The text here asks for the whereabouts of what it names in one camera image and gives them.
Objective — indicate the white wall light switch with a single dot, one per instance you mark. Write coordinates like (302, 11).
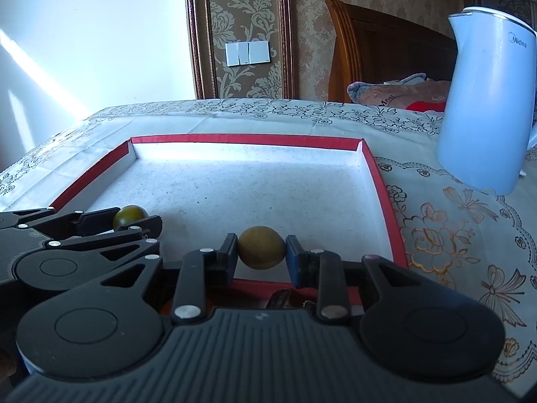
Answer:
(247, 53)

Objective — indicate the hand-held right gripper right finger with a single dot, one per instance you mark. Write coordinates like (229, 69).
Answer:
(293, 262)

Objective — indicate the wooden bed headboard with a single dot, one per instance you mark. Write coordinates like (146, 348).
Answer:
(377, 46)

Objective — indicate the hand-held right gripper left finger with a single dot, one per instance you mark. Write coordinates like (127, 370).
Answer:
(228, 262)

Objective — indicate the floral embroidered tablecloth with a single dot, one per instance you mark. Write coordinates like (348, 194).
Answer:
(293, 119)

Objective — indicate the red shallow cardboard box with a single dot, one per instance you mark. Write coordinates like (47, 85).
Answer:
(251, 184)

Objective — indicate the green tangerine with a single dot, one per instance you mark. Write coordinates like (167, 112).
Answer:
(132, 214)

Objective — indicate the white electric kettle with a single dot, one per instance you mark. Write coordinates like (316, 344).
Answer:
(482, 100)

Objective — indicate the brownish yellow round fruit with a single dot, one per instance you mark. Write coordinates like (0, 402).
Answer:
(262, 247)

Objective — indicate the red cloth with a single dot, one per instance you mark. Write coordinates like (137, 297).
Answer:
(423, 105)

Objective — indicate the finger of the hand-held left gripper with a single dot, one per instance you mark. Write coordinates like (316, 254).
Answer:
(92, 220)
(138, 235)

